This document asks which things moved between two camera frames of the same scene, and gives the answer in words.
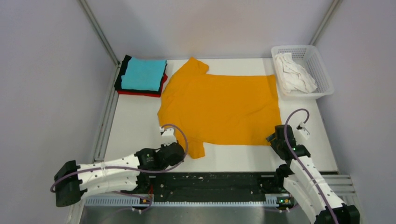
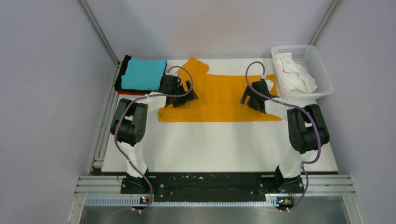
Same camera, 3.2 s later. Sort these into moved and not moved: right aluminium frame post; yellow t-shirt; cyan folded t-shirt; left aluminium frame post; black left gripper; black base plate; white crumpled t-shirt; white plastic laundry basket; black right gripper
Moved: yellow t-shirt; black left gripper; black right gripper
Not moved: white crumpled t-shirt; right aluminium frame post; cyan folded t-shirt; white plastic laundry basket; left aluminium frame post; black base plate
